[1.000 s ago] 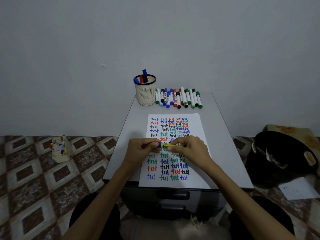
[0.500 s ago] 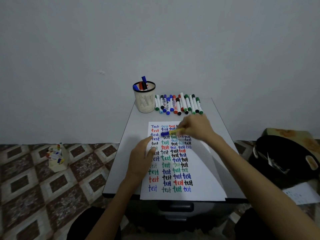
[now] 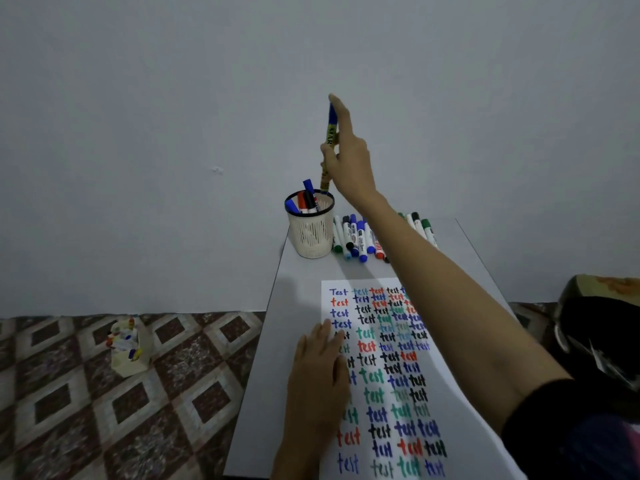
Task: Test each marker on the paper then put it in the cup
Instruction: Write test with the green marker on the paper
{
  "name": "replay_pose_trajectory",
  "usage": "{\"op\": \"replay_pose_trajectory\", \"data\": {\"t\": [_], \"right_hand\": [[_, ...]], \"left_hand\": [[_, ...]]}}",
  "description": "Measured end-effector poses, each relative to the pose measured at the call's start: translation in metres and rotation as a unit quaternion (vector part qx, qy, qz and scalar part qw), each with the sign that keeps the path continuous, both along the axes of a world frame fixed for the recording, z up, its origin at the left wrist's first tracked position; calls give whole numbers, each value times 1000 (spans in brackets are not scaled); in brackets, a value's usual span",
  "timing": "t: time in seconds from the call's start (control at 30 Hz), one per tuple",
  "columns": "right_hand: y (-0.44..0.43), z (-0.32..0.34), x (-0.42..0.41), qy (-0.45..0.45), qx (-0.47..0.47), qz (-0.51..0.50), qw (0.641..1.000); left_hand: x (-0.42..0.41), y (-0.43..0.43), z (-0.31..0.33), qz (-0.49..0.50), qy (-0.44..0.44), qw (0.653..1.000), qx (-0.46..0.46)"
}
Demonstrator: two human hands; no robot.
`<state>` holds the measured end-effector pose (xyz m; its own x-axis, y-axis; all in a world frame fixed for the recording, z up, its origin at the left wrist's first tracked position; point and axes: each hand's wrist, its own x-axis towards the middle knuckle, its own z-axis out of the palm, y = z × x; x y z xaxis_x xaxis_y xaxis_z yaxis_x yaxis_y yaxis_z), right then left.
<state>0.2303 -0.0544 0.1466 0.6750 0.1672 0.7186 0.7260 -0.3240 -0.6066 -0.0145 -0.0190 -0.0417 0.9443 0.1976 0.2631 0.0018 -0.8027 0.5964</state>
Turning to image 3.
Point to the person's right hand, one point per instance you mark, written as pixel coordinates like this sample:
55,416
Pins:
355,169

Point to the person's left hand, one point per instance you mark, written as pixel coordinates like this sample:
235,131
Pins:
315,389

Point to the blue marker with red band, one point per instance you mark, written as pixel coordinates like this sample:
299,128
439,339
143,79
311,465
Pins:
308,185

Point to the yellow marker with blue cap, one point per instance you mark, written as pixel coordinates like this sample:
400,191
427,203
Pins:
332,122

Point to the black capped thick white marker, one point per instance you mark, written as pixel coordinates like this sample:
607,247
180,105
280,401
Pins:
311,202

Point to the red capped white marker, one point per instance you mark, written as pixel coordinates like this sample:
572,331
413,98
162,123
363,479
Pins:
301,200

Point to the row of colored markers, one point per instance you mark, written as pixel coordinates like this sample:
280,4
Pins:
357,239

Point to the blue capped white marker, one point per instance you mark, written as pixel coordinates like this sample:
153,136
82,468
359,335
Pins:
292,206

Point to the white paper with colored writing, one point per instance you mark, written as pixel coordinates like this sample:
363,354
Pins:
465,444

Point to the person's right forearm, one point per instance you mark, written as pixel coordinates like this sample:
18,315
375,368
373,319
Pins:
460,314

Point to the person's black sleeve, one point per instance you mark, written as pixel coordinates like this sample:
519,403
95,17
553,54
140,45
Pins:
565,434

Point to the grey drawer cabinet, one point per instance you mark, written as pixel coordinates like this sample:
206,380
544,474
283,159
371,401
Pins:
260,419

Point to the beige mesh cup black rim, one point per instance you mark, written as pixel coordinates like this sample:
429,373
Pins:
311,239

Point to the small cream box of pens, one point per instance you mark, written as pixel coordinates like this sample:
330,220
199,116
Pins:
130,364

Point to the yellow floral cushion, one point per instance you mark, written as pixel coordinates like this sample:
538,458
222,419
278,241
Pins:
605,284

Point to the black plastic bucket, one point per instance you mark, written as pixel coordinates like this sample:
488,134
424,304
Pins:
600,324

